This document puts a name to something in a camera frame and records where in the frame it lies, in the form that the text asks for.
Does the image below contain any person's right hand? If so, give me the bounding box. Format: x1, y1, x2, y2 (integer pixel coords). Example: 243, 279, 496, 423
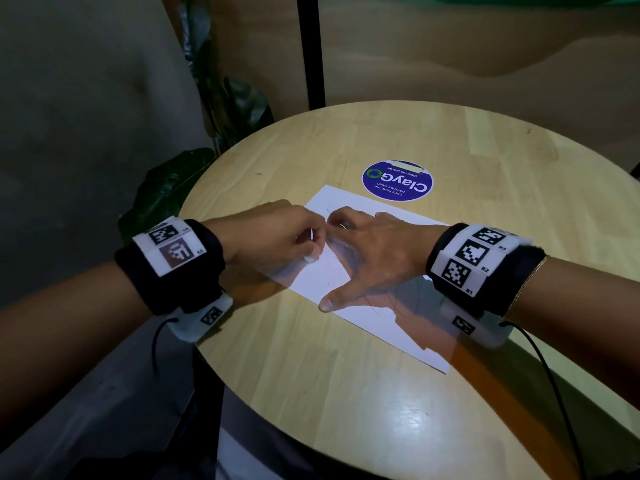
318, 206, 451, 314

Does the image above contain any person's left hand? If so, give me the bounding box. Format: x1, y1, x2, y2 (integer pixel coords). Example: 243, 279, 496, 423
202, 199, 329, 275

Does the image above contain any white paper sheet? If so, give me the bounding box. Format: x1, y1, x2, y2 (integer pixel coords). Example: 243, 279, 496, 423
269, 184, 453, 375

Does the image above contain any person's left forearm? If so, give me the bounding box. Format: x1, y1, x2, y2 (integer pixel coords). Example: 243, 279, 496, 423
0, 262, 153, 445

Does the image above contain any person's right forearm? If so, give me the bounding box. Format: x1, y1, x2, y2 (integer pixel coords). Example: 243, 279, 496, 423
507, 255, 640, 411

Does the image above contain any round wooden table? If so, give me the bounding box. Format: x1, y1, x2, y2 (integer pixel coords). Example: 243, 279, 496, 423
179, 100, 640, 480

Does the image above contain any round blue sticker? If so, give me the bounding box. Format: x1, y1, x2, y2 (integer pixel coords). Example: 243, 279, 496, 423
361, 159, 435, 203

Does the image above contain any black left wristband with markers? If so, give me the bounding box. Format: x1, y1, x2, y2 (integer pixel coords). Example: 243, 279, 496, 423
113, 216, 227, 317

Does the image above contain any black wristband with markers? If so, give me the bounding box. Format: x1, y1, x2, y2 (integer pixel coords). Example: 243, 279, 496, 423
425, 223, 547, 319
113, 216, 227, 317

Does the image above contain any dark green leafy plant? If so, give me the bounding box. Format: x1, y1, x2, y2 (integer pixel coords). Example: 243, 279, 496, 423
117, 0, 275, 245

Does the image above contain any black right wristband with markers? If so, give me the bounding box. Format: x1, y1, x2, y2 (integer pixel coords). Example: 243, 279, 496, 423
425, 223, 547, 319

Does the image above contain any black vertical pole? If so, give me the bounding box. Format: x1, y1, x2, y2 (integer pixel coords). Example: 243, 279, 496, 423
295, 0, 327, 111

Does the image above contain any wooden panel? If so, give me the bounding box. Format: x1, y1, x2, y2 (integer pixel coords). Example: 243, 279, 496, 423
165, 0, 640, 171

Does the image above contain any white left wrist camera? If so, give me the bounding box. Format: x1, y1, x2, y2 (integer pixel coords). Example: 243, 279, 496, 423
167, 292, 235, 343

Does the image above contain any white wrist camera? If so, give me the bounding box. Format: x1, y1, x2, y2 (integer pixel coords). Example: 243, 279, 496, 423
439, 299, 513, 351
167, 292, 235, 343

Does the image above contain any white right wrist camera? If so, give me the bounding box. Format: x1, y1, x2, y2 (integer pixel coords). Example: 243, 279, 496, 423
439, 299, 513, 351

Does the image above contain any thin gold bracelet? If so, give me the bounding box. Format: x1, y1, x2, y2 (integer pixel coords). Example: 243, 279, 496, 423
507, 254, 550, 315

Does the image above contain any black left camera cable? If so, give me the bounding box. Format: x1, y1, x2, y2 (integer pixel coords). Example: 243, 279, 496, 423
151, 317, 181, 381

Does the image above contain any black camera cable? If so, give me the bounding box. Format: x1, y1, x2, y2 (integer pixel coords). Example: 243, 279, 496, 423
499, 320, 589, 480
151, 317, 181, 381

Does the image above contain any black right camera cable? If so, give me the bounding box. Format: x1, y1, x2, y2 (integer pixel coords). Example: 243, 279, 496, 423
499, 320, 589, 480

